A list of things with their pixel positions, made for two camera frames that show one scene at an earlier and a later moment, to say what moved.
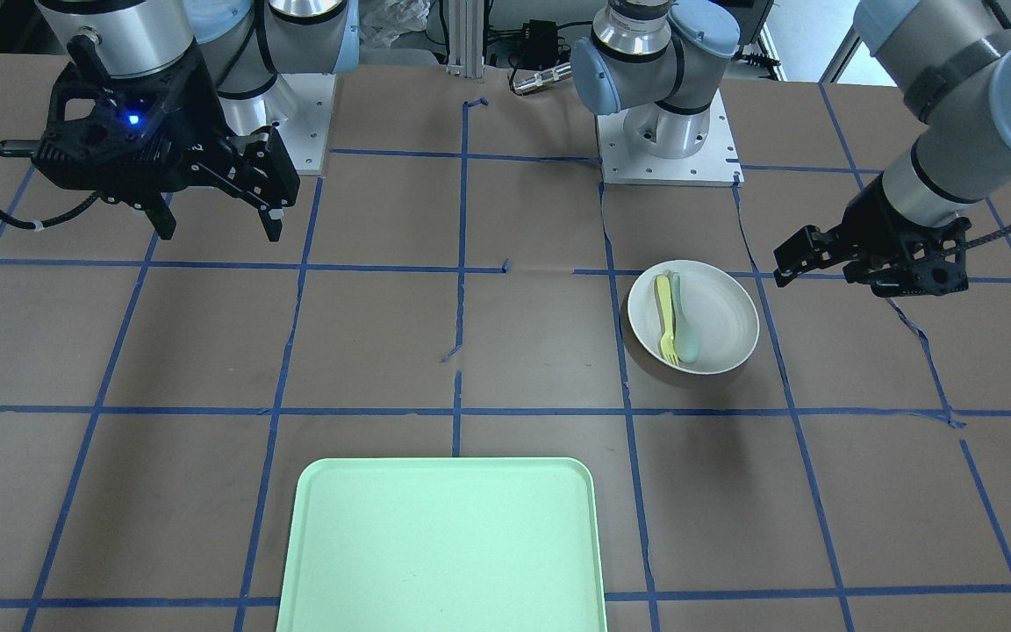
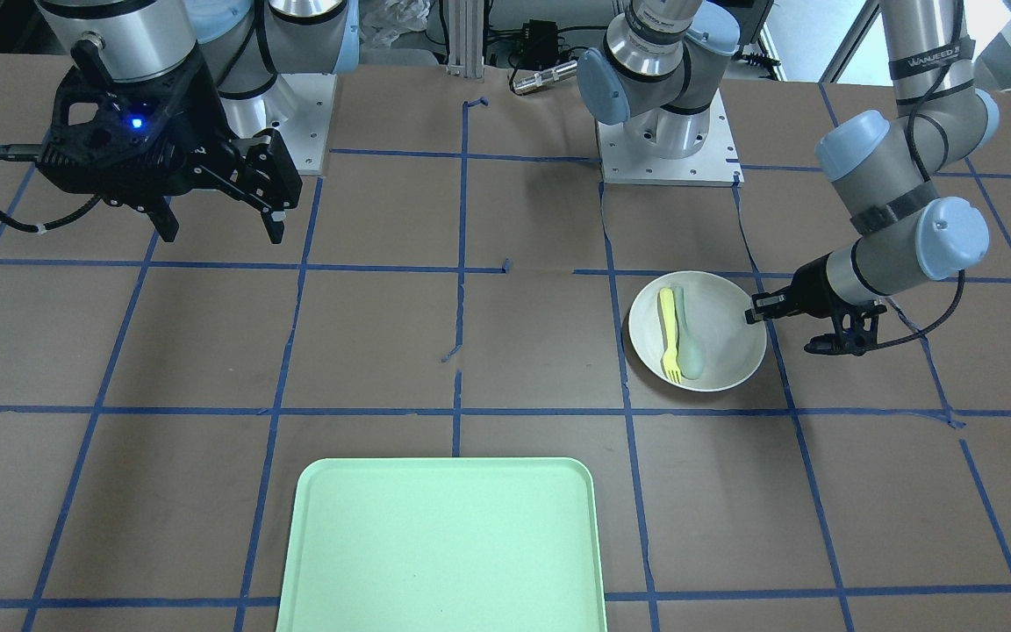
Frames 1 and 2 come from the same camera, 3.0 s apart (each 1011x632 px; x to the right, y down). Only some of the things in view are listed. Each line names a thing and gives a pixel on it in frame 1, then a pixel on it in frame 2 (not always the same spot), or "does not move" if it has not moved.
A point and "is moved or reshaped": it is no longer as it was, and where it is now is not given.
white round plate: (721, 312) is moved or reshaped
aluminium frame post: (466, 38) does not move
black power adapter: (539, 42) does not move
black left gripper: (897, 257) → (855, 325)
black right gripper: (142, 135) does not move
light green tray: (442, 545) does not move
